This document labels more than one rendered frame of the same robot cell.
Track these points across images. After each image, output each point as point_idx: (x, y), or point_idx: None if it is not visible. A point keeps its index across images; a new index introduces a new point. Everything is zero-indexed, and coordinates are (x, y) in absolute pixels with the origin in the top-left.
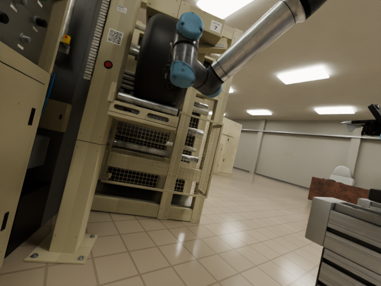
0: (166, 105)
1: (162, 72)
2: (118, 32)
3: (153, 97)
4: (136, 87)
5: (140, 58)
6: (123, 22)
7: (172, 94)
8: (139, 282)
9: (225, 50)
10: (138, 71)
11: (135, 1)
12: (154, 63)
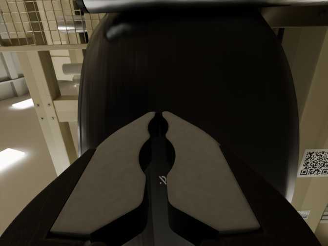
0: (142, 7)
1: (294, 211)
2: (308, 175)
3: (206, 23)
4: (277, 42)
5: (294, 158)
6: (295, 195)
7: (128, 59)
8: None
9: None
10: (293, 106)
11: None
12: (246, 161)
